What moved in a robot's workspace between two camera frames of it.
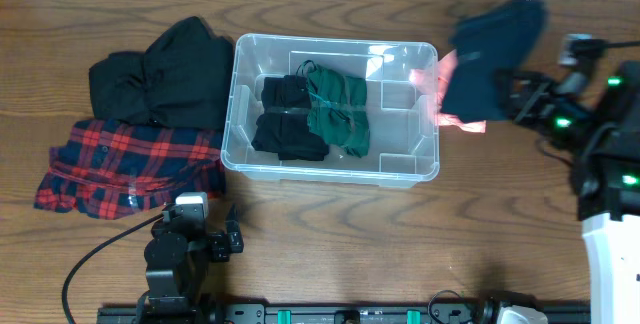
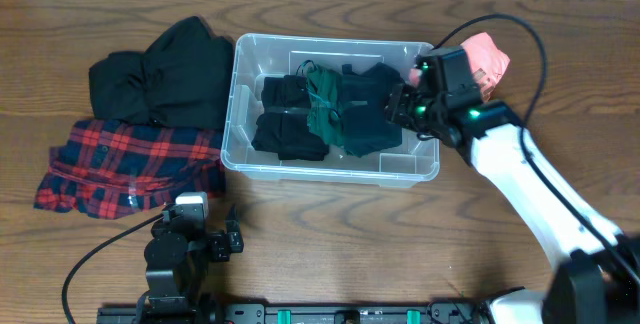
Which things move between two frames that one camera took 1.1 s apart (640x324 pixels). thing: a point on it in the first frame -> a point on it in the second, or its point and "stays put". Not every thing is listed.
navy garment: (494, 40) -> (365, 125)
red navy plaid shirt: (107, 169) stays put
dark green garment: (337, 106) stays put
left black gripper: (221, 251) stays put
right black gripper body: (570, 122) -> (424, 114)
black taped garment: (283, 127) stays put
